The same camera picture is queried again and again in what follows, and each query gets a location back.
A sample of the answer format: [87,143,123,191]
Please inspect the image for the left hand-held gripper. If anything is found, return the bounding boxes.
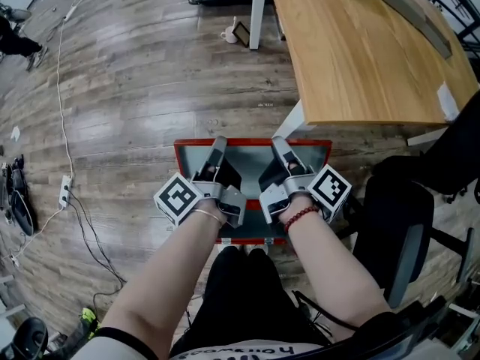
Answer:
[152,136,248,229]

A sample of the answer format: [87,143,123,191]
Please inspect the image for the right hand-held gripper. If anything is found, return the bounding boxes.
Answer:
[258,136,353,224]

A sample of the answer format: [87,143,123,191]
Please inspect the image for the person's left forearm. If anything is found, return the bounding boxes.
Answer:
[99,199,228,360]

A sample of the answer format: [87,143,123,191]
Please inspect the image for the person's right forearm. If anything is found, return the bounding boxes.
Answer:
[279,195,393,343]

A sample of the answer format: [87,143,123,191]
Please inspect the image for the thin gold bangle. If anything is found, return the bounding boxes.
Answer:
[192,208,224,229]

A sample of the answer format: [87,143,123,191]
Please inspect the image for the black mesh office chair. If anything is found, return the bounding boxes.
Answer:
[337,90,480,311]

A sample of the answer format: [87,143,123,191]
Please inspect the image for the white mug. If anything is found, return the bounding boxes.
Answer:
[220,16,239,45]

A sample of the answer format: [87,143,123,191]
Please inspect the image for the small black framed board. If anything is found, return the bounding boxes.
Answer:
[231,20,252,49]

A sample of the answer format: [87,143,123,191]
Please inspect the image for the wooden table with white legs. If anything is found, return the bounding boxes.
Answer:
[249,0,480,148]

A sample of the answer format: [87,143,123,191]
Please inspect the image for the person's black trousers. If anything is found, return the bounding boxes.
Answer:
[170,245,333,353]

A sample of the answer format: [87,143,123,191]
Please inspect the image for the white power strip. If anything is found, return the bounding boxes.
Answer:
[58,174,74,209]
[63,0,92,23]

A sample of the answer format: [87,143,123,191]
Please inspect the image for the white paper card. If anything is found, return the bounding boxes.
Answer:
[436,82,461,123]

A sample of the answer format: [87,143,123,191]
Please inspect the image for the black bag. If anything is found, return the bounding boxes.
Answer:
[7,155,39,238]

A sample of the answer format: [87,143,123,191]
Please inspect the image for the black tablet screen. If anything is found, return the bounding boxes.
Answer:
[322,296,452,360]

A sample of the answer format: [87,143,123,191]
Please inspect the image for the neon green sneaker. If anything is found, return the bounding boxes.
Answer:
[80,307,100,334]

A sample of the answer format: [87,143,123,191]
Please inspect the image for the person's white printed shirt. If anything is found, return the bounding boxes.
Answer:
[70,326,324,360]

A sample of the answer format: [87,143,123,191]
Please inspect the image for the black metal railing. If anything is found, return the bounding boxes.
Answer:
[400,0,480,58]

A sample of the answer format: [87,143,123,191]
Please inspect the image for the red bead bracelet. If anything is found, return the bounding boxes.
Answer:
[283,205,320,234]

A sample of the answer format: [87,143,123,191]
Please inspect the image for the black power cable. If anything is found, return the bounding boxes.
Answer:
[66,189,127,285]
[74,215,126,315]

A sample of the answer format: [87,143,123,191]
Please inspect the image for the black tablet cable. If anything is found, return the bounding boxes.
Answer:
[292,290,362,332]

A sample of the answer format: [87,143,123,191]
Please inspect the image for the long white power cable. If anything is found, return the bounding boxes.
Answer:
[55,16,77,180]

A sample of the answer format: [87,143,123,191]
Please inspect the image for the thin white cable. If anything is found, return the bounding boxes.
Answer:
[13,204,65,259]

